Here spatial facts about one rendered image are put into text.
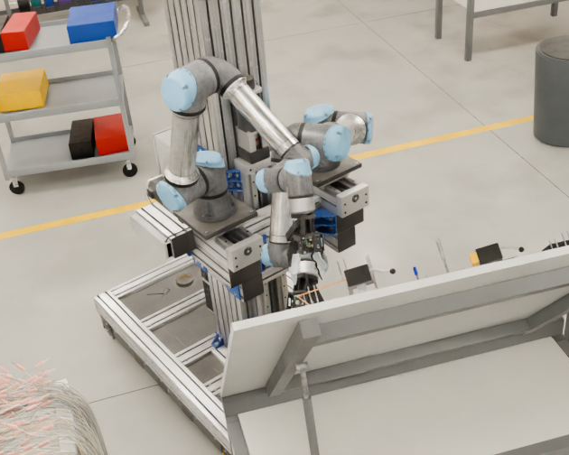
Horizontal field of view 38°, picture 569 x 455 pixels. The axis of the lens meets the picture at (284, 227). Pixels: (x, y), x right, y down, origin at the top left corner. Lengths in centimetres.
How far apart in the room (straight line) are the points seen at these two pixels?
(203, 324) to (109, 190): 185
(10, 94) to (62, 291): 142
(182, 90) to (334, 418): 111
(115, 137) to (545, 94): 281
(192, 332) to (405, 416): 154
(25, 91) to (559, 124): 342
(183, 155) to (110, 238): 247
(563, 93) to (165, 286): 283
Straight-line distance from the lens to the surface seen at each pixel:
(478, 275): 180
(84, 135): 567
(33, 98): 552
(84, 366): 422
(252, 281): 300
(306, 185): 236
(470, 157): 560
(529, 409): 272
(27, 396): 189
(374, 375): 275
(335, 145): 262
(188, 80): 248
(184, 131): 260
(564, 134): 573
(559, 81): 555
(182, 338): 391
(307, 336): 173
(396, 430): 262
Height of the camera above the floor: 274
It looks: 34 degrees down
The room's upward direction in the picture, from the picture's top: 5 degrees counter-clockwise
